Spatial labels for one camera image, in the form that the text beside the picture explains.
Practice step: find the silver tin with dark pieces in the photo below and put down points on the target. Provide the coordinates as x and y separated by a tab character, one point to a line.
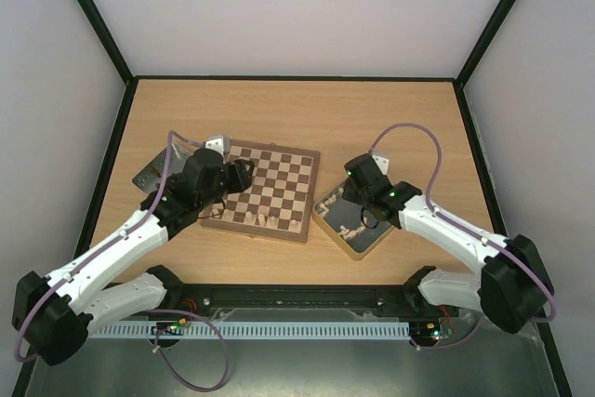
148	178

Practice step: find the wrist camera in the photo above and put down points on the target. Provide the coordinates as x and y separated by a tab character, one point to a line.
382	161
219	143

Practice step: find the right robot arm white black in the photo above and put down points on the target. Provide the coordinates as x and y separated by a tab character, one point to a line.
508	281

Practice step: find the light chess pawn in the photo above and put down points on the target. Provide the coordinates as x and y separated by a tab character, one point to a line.
228	214

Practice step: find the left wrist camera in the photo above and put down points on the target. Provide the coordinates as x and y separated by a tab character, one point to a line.
219	143

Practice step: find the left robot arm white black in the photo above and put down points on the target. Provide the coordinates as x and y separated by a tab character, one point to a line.
56	313

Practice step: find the light blue cable duct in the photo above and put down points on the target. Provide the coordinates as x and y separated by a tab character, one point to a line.
259	330

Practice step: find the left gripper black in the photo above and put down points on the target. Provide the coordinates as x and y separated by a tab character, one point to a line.
241	179

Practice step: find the wooden chess board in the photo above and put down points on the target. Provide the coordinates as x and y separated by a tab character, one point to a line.
283	186

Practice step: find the gold tin with light pieces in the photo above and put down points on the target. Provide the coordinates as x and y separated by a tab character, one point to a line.
351	228

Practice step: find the black aluminium frame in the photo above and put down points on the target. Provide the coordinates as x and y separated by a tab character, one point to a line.
131	82

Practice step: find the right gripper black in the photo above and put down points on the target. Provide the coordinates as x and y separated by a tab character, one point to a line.
367	205

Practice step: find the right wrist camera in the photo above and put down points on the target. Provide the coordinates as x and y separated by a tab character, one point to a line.
382	161

